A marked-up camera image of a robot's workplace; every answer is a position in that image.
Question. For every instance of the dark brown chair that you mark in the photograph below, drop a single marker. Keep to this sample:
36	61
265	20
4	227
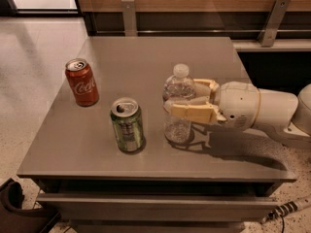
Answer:
15	219

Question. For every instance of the grey drawer cabinet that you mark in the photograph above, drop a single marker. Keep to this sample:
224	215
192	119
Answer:
216	181

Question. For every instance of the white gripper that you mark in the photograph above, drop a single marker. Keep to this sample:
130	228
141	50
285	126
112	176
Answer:
238	103

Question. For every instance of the red Coca-Cola can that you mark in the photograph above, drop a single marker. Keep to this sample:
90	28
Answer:
82	82

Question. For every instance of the right metal bracket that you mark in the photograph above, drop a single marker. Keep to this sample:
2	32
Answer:
267	35

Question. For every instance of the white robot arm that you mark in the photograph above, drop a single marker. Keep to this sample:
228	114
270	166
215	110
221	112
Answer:
282	116

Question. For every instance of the green soda can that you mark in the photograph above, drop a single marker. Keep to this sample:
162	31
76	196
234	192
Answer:
127	122

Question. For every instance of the metal bracket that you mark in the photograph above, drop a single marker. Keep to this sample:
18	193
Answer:
267	35
129	18

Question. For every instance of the left metal bracket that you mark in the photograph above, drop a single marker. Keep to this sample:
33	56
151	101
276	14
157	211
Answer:
129	18

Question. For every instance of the clear plastic water bottle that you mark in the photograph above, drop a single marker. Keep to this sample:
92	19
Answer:
179	86

